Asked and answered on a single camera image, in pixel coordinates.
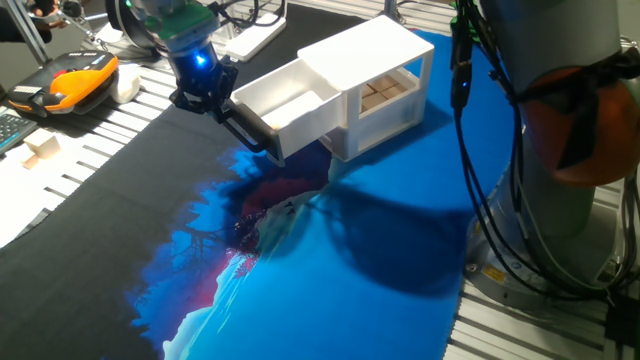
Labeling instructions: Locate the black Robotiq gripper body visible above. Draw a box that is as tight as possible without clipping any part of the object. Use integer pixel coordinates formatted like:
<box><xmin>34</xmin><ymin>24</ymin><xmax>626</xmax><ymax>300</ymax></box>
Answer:
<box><xmin>167</xmin><ymin>44</ymin><xmax>222</xmax><ymax>101</ymax></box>

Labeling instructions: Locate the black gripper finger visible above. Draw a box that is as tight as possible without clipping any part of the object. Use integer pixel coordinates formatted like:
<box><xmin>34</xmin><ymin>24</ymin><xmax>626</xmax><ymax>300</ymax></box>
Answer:
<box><xmin>168</xmin><ymin>89</ymin><xmax>227</xmax><ymax>125</ymax></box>
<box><xmin>217</xmin><ymin>54</ymin><xmax>240</xmax><ymax>112</ymax></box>

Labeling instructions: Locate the white drawer with black handle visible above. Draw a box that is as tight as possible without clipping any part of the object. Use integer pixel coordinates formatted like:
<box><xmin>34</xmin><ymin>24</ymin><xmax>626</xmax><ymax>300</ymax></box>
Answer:
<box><xmin>222</xmin><ymin>57</ymin><xmax>346</xmax><ymax>169</ymax></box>

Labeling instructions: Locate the black silver handheld device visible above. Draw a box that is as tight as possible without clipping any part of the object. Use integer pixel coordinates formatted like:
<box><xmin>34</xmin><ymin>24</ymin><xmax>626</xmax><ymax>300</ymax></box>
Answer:
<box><xmin>57</xmin><ymin>0</ymin><xmax>99</xmax><ymax>47</ymax></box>

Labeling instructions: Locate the person's dark sleeved forearm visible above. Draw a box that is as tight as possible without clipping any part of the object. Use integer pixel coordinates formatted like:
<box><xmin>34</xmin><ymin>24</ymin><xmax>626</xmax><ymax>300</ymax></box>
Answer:
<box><xmin>0</xmin><ymin>14</ymin><xmax>51</xmax><ymax>45</ymax></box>

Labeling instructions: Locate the person's hand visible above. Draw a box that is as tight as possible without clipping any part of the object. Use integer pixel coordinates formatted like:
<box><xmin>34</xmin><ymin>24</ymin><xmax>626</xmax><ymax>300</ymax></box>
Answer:
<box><xmin>27</xmin><ymin>0</ymin><xmax>64</xmax><ymax>30</ymax></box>

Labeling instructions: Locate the white power strip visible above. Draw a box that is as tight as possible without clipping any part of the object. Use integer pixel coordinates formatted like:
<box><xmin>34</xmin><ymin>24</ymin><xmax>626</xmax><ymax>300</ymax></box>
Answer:
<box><xmin>224</xmin><ymin>12</ymin><xmax>288</xmax><ymax>64</ymax></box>

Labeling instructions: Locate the white plastic object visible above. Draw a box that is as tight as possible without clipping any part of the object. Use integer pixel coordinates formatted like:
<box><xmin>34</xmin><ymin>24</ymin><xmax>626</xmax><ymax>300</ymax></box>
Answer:
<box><xmin>109</xmin><ymin>63</ymin><xmax>142</xmax><ymax>105</ymax></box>

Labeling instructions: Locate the black round spool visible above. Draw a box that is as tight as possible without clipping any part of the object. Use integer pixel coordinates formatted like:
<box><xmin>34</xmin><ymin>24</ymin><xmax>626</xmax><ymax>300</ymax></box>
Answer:
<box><xmin>104</xmin><ymin>0</ymin><xmax>171</xmax><ymax>54</ymax></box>

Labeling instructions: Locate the orange black teach pendant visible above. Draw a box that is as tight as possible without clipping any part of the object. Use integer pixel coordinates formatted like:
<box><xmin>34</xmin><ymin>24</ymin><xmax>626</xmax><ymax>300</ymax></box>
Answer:
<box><xmin>7</xmin><ymin>49</ymin><xmax>120</xmax><ymax>117</ymax></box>

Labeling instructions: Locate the brown wooden cube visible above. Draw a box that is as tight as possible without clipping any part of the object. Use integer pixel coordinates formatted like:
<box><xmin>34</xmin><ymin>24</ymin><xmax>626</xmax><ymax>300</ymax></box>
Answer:
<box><xmin>360</xmin><ymin>92</ymin><xmax>390</xmax><ymax>113</ymax></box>
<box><xmin>382</xmin><ymin>83</ymin><xmax>410</xmax><ymax>100</ymax></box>
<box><xmin>369</xmin><ymin>74</ymin><xmax>401</xmax><ymax>92</ymax></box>

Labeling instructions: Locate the large pale wooden block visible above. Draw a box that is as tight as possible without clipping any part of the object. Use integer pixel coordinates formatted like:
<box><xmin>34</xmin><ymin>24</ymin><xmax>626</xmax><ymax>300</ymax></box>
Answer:
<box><xmin>23</xmin><ymin>128</ymin><xmax>61</xmax><ymax>160</ymax></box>

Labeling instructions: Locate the white paper sheet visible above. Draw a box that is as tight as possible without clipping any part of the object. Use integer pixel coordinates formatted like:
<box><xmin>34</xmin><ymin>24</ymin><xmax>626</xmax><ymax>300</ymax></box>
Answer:
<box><xmin>0</xmin><ymin>142</ymin><xmax>71</xmax><ymax>249</ymax></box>

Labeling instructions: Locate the blue landscape printed mat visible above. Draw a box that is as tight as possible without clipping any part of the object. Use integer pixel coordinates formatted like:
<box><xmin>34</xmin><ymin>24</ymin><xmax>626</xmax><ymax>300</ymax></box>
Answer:
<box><xmin>0</xmin><ymin>2</ymin><xmax>519</xmax><ymax>360</ymax></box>

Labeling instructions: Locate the black connector box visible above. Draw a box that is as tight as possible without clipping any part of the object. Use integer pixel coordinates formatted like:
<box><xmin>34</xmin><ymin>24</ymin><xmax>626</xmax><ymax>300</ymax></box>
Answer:
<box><xmin>603</xmin><ymin>292</ymin><xmax>640</xmax><ymax>349</ymax></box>

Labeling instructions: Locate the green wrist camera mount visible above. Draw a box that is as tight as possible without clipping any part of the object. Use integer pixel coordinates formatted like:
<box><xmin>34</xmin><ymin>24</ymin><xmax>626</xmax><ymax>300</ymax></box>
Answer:
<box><xmin>144</xmin><ymin>2</ymin><xmax>220</xmax><ymax>42</ymax></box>

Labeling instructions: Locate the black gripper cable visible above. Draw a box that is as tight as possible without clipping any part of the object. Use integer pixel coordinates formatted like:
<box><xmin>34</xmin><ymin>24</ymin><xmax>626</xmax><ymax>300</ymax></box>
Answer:
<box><xmin>212</xmin><ymin>0</ymin><xmax>287</xmax><ymax>29</ymax></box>

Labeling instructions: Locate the white cabinet frame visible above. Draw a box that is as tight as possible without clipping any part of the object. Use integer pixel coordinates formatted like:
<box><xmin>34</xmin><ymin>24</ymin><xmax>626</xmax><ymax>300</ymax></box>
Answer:
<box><xmin>297</xmin><ymin>14</ymin><xmax>435</xmax><ymax>163</ymax></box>

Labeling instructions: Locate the aluminium frame post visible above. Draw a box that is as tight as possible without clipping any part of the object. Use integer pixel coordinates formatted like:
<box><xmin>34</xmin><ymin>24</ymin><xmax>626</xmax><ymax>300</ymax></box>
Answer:
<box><xmin>382</xmin><ymin>0</ymin><xmax>407</xmax><ymax>25</ymax></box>
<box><xmin>2</xmin><ymin>0</ymin><xmax>51</xmax><ymax>66</ymax></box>

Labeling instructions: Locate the black robot base cable bundle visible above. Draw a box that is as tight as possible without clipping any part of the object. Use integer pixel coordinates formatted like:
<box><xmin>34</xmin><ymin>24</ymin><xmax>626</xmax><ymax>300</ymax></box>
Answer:
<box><xmin>447</xmin><ymin>0</ymin><xmax>640</xmax><ymax>304</ymax></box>

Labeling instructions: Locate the black velcro strap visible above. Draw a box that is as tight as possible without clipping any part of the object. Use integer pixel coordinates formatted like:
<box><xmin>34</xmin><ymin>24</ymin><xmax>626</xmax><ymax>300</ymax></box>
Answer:
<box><xmin>514</xmin><ymin>47</ymin><xmax>640</xmax><ymax>171</ymax></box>

